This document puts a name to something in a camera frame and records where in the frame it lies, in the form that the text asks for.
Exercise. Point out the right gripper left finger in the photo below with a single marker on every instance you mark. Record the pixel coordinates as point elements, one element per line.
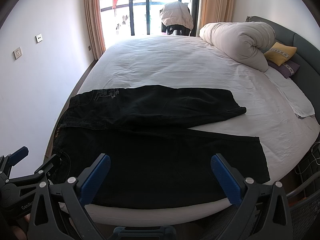
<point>58,211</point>

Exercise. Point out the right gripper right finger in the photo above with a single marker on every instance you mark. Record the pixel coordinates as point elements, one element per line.
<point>262,211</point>

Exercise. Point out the beige curtain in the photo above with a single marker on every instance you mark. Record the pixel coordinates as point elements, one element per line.
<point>215,11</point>
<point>94,27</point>

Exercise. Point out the folded white towel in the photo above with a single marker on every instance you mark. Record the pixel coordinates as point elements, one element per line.
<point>300,104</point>

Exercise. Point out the dark green headboard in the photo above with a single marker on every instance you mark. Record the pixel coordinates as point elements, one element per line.
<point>307,56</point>

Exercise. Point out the black balcony door frame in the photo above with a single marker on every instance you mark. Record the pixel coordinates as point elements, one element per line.
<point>136,17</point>

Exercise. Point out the red hanging cloth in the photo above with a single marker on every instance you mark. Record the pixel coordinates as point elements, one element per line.
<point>114,4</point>

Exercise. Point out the person left hand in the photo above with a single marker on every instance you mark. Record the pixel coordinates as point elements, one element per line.
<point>20,230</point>

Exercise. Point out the left beige curtain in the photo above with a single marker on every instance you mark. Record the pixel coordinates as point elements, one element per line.
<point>94,27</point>

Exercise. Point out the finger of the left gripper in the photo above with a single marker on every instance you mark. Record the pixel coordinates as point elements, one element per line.
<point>56,168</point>
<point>11,160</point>

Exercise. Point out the black pants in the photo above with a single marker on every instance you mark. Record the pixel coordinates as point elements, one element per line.
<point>159,160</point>

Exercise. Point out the right beige curtain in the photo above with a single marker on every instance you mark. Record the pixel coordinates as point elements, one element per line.
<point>215,11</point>

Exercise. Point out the purple cushion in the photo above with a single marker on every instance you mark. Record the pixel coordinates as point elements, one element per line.
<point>287,69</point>

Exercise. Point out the white round bed mattress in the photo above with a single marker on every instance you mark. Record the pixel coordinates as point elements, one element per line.
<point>188,62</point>

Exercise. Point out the rolled white duvet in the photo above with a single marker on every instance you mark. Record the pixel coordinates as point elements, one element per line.
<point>241,41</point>

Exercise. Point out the black mesh chair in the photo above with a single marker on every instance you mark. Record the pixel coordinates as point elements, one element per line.
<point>302,191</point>

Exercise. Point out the white wall socket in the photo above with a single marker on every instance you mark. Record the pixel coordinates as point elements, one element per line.
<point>18,53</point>

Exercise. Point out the yellow cushion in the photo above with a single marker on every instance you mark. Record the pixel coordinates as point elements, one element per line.
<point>280,53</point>

